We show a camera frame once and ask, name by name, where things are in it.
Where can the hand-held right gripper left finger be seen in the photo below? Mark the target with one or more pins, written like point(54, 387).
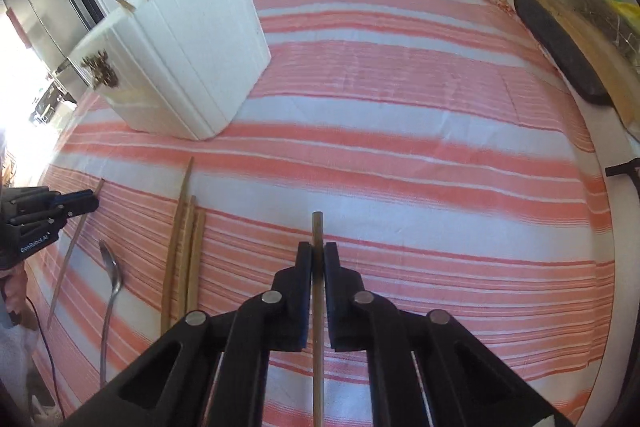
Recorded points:
point(300, 307)

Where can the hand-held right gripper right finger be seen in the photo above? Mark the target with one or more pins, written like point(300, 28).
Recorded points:
point(336, 307)

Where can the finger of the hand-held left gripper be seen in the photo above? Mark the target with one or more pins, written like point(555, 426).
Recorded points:
point(75, 196)
point(82, 209)

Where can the white ribbed utensil holder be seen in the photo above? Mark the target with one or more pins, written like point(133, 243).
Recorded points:
point(190, 57)

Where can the person's left hand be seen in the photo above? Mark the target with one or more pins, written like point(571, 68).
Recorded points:
point(14, 292)

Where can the metal spoon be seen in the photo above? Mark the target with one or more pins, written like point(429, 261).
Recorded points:
point(111, 272)

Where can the pink striped table cloth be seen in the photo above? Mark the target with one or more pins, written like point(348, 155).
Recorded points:
point(400, 107)

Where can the black oblong board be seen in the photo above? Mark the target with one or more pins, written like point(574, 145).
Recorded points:
point(560, 47)

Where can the wooden cutting board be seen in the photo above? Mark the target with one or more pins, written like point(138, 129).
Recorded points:
point(600, 57)

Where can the yellow plastic bag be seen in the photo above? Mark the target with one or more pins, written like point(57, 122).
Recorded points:
point(620, 7)

